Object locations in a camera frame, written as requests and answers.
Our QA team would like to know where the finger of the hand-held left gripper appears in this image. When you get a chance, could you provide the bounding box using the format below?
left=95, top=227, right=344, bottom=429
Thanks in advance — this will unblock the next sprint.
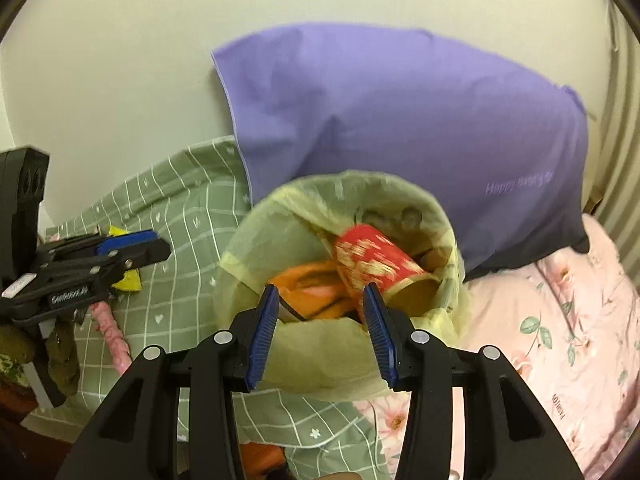
left=10, top=239, right=172, bottom=322
left=37, top=230, right=157, bottom=261

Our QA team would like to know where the purple cloth bag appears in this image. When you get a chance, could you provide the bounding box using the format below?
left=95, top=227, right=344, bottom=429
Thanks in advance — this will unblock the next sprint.
left=210, top=22, right=591, bottom=281

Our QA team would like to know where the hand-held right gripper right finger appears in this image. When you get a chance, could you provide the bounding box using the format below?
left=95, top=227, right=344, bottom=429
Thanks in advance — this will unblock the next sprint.
left=362, top=282, right=586, bottom=480

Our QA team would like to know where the yellow plastic trash bag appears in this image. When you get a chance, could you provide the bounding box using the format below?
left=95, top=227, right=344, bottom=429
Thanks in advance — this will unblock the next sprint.
left=212, top=169, right=473, bottom=403

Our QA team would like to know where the red gold snack packet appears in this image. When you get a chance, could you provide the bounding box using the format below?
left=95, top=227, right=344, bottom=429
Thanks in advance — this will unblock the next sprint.
left=334, top=225, right=443, bottom=318

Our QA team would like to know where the orange wrapper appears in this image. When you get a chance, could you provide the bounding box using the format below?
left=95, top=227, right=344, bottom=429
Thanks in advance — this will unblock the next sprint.
left=267, top=260, right=361, bottom=321

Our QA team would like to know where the pink floral bed sheet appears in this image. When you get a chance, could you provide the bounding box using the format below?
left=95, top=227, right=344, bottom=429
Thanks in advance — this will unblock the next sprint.
left=350, top=212, right=640, bottom=480

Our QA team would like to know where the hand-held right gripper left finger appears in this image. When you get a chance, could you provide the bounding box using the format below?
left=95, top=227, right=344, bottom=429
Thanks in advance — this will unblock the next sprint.
left=55, top=284, right=281, bottom=480

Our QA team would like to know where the green checked blanket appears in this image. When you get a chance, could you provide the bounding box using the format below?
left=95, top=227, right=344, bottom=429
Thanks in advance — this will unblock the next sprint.
left=30, top=135, right=396, bottom=480

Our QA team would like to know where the orange cloth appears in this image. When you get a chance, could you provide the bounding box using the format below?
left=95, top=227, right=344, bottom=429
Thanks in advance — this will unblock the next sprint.
left=240, top=442, right=287, bottom=480

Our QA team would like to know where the yellow sponge piece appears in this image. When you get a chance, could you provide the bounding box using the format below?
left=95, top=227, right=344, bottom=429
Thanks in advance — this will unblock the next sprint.
left=109, top=226, right=143, bottom=292

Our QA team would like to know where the pink twisted object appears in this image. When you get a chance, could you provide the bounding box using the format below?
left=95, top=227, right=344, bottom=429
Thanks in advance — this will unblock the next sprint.
left=90, top=302, right=133, bottom=373

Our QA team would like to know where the beige pleated curtain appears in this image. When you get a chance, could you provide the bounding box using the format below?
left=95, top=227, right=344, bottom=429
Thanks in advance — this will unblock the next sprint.
left=582, top=0, right=640, bottom=271

